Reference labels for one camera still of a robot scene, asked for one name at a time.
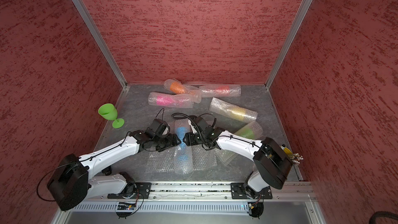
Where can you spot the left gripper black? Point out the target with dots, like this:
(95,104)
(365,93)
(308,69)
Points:
(171,142)

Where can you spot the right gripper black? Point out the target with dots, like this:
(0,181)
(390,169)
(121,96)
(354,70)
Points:
(190,141)

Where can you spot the blue glass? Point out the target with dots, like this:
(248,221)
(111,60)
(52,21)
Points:
(183,158)

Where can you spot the clear bubble wrap sheet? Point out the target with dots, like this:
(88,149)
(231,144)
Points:
(163,162)

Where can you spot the light green wine glass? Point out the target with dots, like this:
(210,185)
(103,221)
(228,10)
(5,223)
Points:
(109,112)

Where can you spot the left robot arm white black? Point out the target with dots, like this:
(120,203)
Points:
(88,176)

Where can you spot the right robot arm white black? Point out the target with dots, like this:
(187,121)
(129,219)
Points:
(272,164)

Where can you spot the pink glass in bubble wrap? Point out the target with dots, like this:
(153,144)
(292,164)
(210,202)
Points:
(172,101)

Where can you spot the yellow glass in bubble wrap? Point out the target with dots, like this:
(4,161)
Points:
(232,111)

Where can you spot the red glass in bubble wrap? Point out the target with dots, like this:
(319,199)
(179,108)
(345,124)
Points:
(220,90)

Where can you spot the orange glass in bubble wrap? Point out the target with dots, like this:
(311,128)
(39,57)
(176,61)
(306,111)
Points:
(177,87)

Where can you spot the dark green glass in wrap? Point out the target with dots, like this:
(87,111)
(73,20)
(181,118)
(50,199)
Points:
(252,131)

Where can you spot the left base wiring board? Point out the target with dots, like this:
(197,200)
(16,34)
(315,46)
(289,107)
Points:
(125,209)

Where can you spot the right base wiring plug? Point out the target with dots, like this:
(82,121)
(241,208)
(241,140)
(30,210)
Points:
(256,210)

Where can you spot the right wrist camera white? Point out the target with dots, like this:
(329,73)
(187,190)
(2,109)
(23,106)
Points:
(193,126)

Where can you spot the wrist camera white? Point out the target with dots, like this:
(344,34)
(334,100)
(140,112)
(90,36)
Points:
(193,126)
(161,127)

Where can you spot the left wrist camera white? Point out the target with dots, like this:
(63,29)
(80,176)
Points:
(161,127)

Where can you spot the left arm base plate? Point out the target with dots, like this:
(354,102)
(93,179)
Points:
(141,190)

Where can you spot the aluminium front rail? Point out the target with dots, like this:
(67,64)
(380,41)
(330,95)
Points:
(217,191)

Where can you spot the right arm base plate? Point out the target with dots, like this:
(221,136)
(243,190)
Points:
(243,191)

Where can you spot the white slotted cable duct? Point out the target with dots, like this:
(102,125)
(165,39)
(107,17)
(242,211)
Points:
(229,208)

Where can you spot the left aluminium corner post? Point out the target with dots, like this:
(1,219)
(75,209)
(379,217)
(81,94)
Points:
(88,20)

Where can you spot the aluminium corner post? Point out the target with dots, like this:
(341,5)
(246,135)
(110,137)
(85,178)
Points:
(88,20)
(296,24)

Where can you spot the right aluminium corner post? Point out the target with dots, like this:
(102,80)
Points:
(296,24)

